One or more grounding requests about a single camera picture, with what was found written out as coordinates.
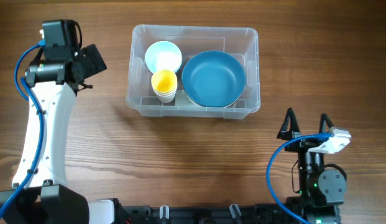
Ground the white label in bin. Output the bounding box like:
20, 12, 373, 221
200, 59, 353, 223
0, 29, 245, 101
175, 90, 200, 107

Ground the dark blue plastic plate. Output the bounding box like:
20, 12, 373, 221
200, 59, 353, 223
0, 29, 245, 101
181, 50, 246, 92

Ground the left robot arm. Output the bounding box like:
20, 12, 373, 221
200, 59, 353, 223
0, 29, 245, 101
0, 19, 118, 223

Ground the clear plastic storage bin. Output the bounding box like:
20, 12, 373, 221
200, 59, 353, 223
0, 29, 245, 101
126, 24, 261, 119

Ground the right blue cable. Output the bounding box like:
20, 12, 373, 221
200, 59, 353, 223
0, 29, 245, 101
265, 133, 332, 224

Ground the cream plastic plate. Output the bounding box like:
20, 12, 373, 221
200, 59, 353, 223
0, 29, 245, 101
183, 84, 243, 108

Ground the light blue plastic bowl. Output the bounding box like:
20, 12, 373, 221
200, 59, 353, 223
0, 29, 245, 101
144, 41, 182, 73

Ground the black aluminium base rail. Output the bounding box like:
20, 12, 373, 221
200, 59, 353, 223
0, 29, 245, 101
117, 203, 341, 224

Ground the left blue cable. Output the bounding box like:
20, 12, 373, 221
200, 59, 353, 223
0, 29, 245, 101
0, 42, 46, 224

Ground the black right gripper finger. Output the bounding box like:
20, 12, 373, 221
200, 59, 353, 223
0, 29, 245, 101
319, 113, 334, 134
277, 108, 301, 140

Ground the yellow plastic cup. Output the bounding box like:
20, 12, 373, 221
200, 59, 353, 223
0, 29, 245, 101
151, 70, 178, 94

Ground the blue cable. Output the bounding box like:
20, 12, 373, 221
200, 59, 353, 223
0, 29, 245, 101
265, 133, 332, 224
0, 42, 46, 224

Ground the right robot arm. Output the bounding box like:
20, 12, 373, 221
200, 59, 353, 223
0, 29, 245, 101
277, 108, 351, 223

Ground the cream plastic cup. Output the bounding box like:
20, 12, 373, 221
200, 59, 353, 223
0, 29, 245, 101
154, 89, 177, 103

